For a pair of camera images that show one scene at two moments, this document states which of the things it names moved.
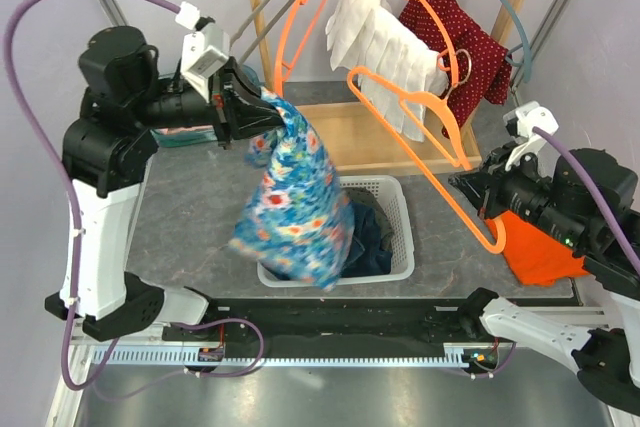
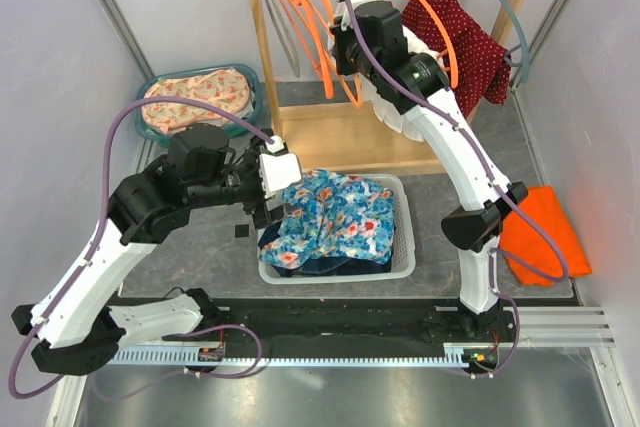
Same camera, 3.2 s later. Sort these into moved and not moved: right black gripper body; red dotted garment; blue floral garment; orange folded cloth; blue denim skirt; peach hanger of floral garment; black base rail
Moved: peach hanger of floral garment; right black gripper body; blue denim skirt; blue floral garment
Not moved: orange folded cloth; red dotted garment; black base rail
